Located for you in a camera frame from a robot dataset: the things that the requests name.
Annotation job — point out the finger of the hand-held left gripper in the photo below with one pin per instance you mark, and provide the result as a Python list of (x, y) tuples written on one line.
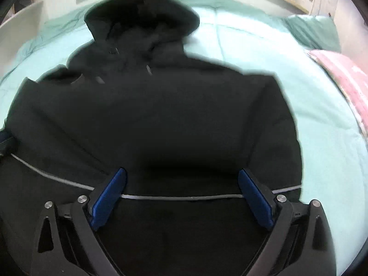
[(5, 143)]

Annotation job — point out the white bookshelf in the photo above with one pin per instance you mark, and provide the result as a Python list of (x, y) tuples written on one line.
[(23, 13)]

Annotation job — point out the teal quilt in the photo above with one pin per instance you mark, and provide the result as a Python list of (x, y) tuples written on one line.
[(316, 138)]

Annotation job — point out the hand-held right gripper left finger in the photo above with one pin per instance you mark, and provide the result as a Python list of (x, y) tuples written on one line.
[(107, 198)]

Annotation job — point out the black hoodie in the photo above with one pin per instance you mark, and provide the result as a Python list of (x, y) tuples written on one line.
[(172, 120)]

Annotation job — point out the teal pillow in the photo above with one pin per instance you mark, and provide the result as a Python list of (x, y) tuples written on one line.
[(313, 31)]

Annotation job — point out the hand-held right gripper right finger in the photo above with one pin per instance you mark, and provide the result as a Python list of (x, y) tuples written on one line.
[(256, 198)]

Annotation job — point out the pink pillow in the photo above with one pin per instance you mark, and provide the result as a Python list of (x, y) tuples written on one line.
[(345, 74)]

